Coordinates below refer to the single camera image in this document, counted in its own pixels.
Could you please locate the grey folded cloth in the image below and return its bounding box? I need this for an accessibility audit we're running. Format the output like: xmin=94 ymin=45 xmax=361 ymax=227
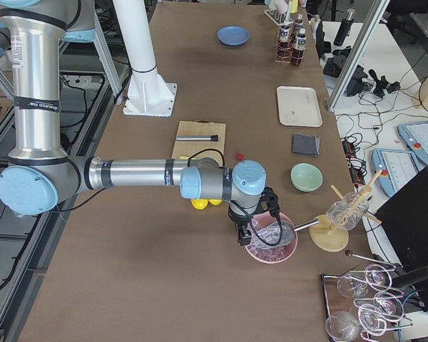
xmin=292 ymin=133 xmax=320 ymax=157

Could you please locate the wooden mug tree stand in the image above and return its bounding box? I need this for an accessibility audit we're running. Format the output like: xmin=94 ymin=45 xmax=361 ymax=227
xmin=309 ymin=170 xmax=386 ymax=252

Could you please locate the cup rack with cups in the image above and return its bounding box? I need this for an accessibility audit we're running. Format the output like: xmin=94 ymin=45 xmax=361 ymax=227
xmin=264 ymin=0 xmax=307 ymax=26

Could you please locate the yellow lemon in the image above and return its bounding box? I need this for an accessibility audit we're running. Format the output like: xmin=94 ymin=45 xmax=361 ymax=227
xmin=208 ymin=199 xmax=222 ymax=206
xmin=191 ymin=199 xmax=209 ymax=210

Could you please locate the black thermos bottle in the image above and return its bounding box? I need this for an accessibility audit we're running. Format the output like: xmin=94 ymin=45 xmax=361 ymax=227
xmin=333 ymin=9 xmax=356 ymax=46

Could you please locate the wooden cutting board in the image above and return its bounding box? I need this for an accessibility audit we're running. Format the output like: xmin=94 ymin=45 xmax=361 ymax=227
xmin=172 ymin=121 xmax=226 ymax=164

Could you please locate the dark bottle white cap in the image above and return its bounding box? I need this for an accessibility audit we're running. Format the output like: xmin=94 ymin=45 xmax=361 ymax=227
xmin=291 ymin=28 xmax=307 ymax=66

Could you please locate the teach pendant tablet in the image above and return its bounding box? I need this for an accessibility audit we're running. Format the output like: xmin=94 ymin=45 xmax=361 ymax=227
xmin=371 ymin=148 xmax=424 ymax=197
xmin=397 ymin=121 xmax=428 ymax=166

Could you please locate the cream rabbit tray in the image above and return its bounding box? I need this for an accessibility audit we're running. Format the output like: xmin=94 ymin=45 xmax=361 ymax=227
xmin=277 ymin=86 xmax=322 ymax=128

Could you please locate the steel muddler rod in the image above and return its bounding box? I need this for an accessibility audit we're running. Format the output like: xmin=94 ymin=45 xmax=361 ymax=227
xmin=175 ymin=135 xmax=219 ymax=142

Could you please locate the mint green bowl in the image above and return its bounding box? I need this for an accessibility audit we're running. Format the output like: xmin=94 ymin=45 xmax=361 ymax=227
xmin=290 ymin=163 xmax=323 ymax=192

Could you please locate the black monitor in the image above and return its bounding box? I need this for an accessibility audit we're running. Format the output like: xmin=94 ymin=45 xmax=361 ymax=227
xmin=376 ymin=167 xmax=428 ymax=269

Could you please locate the clear glass mug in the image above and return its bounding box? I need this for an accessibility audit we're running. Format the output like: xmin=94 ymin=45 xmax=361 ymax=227
xmin=326 ymin=192 xmax=369 ymax=231

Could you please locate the copper wire bottle rack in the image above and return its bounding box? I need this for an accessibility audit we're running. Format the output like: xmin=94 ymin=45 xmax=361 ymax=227
xmin=274 ymin=22 xmax=307 ymax=66

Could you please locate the blue plate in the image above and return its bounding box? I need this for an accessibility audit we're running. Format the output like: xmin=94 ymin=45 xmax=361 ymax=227
xmin=217 ymin=26 xmax=250 ymax=46

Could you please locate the pink bowl with ice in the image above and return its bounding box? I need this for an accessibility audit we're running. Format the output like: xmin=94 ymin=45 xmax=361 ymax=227
xmin=245 ymin=212 xmax=298 ymax=264

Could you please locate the white pillar base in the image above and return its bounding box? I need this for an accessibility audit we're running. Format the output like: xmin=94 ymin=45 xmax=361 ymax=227
xmin=113 ymin=0 xmax=177 ymax=118

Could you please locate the wire wine glass rack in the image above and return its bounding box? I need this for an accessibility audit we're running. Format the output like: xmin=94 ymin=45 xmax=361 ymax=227
xmin=320 ymin=250 xmax=413 ymax=341

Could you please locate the metal ice scoop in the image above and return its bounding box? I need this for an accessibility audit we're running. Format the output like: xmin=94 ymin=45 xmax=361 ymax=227
xmin=268 ymin=219 xmax=320 ymax=246

